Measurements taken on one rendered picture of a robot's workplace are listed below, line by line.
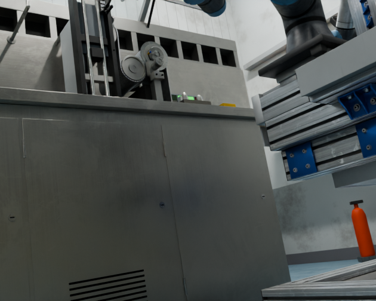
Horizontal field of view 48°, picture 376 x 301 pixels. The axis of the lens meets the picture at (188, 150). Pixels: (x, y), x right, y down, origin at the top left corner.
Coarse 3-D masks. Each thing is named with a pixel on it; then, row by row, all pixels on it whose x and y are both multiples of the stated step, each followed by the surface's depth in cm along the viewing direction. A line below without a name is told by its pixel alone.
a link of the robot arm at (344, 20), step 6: (342, 0) 172; (342, 6) 173; (348, 6) 171; (342, 12) 174; (348, 12) 172; (342, 18) 174; (348, 18) 173; (336, 24) 179; (342, 24) 175; (348, 24) 175; (336, 30) 178; (342, 30) 176; (348, 30) 176; (354, 30) 179; (336, 36) 177; (342, 36) 177; (348, 36) 177; (354, 36) 178
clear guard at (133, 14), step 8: (40, 0) 213; (48, 0) 215; (56, 0) 216; (64, 0) 218; (80, 0) 222; (112, 0) 231; (120, 0) 233; (128, 0) 235; (136, 0) 237; (144, 0) 240; (112, 8) 233; (120, 8) 236; (128, 8) 238; (136, 8) 240; (120, 16) 238; (128, 16) 241; (136, 16) 243
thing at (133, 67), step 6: (126, 60) 189; (132, 60) 191; (138, 60) 192; (126, 66) 188; (132, 66) 190; (138, 66) 192; (144, 66) 193; (126, 72) 186; (132, 72) 189; (138, 72) 191; (144, 72) 192; (132, 78) 187; (138, 78) 189
